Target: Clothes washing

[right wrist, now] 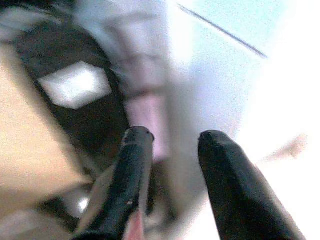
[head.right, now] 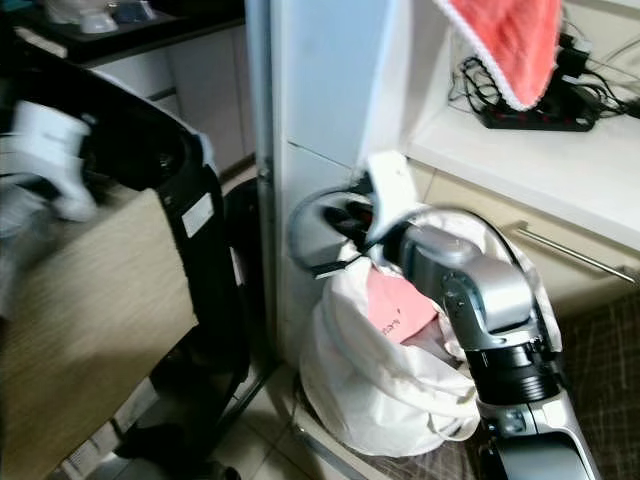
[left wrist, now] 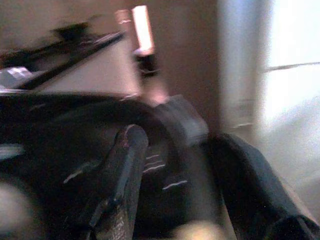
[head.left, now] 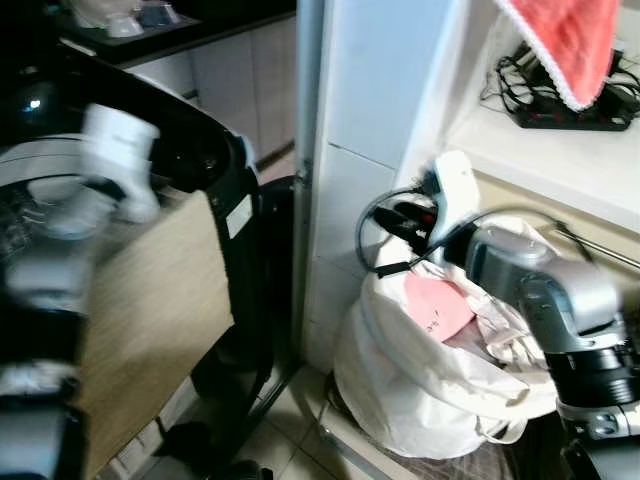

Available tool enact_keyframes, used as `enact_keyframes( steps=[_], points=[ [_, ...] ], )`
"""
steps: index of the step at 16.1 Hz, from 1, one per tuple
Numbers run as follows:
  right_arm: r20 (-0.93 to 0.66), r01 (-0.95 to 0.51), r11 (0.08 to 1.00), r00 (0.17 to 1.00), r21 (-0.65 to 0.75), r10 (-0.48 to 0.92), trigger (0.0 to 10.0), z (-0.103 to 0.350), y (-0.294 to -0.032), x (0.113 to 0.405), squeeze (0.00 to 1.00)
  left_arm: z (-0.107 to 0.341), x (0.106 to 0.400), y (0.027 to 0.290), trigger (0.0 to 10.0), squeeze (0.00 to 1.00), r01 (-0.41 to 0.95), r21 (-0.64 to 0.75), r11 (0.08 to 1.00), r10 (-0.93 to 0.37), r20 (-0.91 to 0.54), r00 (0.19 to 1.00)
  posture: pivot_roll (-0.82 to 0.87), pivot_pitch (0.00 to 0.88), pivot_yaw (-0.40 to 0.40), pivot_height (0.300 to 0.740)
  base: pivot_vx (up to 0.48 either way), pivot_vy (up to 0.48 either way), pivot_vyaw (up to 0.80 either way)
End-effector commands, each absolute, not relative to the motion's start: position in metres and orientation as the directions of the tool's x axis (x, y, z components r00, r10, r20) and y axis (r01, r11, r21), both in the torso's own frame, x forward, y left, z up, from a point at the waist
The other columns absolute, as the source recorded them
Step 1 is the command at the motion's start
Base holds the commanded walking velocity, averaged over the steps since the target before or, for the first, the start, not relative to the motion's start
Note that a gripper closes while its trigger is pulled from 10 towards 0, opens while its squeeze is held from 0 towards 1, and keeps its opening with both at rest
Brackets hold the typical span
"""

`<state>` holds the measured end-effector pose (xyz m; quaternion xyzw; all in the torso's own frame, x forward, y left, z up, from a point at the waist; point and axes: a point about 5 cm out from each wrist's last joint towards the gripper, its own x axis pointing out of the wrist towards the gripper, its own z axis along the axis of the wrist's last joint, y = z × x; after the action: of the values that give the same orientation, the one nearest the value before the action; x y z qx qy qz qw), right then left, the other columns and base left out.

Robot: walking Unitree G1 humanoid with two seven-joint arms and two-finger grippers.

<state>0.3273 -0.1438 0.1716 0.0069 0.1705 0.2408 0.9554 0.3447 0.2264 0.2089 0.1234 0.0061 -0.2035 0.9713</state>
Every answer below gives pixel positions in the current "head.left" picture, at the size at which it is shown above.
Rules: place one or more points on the white plastic bag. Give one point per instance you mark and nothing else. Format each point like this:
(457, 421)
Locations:
(100, 12)

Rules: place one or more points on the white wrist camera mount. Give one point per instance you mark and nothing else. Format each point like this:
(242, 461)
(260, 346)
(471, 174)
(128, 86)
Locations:
(455, 190)
(120, 160)

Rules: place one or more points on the black power strip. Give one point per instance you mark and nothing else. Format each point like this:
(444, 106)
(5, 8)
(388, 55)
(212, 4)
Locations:
(560, 118)

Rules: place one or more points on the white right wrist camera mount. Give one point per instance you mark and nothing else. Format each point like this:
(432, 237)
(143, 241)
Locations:
(455, 190)

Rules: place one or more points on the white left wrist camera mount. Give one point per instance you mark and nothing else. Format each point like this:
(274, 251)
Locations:
(120, 160)

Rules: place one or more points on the dark patterned floor mat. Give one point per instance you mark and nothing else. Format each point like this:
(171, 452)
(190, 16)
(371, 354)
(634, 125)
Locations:
(500, 468)

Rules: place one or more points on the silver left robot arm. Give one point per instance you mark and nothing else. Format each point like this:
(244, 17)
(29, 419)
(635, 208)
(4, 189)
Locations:
(35, 280)

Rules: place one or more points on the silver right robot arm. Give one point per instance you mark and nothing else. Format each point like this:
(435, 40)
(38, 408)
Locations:
(560, 290)

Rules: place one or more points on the pink garment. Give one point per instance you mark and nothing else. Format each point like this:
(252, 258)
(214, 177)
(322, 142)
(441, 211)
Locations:
(440, 305)

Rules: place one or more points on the white kitchen cabinet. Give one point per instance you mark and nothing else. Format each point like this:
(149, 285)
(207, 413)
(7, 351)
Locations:
(230, 80)

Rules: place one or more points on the red towel with white trim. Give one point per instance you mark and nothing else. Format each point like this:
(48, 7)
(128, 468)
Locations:
(570, 40)

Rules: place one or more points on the white cloth laundry bag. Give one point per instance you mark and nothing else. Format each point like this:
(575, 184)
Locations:
(420, 390)

